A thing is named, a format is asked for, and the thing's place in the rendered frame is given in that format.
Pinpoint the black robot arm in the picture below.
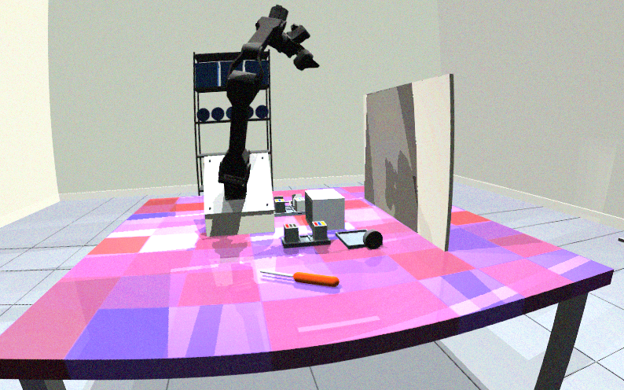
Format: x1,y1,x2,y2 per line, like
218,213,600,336
218,4,310,201

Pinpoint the grey flat panel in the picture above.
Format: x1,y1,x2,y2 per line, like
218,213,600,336
363,74,455,252

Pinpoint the orange-handled screwdriver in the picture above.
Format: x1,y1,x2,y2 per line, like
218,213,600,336
260,270,340,287

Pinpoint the black cylinder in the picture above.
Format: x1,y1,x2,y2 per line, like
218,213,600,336
363,229,383,249

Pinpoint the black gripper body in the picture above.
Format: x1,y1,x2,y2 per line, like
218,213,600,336
277,31,314,71

